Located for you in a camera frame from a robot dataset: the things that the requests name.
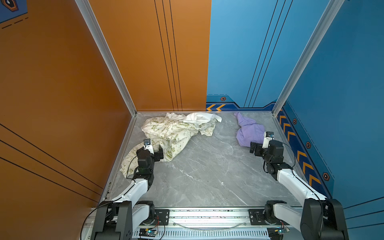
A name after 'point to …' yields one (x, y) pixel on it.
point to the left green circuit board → (147, 232)
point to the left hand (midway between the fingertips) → (151, 145)
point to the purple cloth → (249, 132)
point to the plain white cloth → (197, 117)
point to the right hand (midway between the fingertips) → (258, 142)
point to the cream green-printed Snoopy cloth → (170, 134)
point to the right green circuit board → (280, 230)
